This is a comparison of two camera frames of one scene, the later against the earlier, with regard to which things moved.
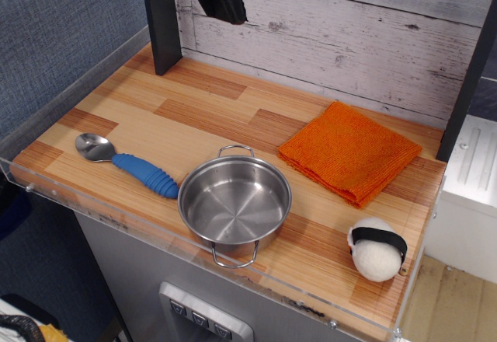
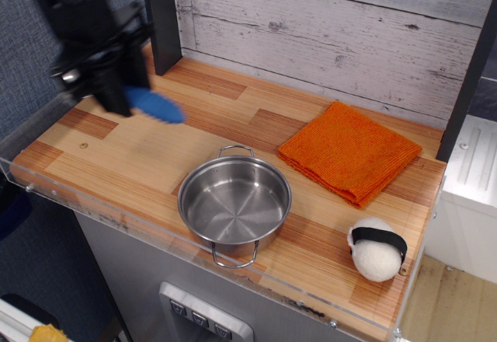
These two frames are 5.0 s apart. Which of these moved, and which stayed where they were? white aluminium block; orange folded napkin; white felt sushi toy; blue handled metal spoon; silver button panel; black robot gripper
Moved: black robot gripper; blue handled metal spoon
Stayed: orange folded napkin; silver button panel; white felt sushi toy; white aluminium block
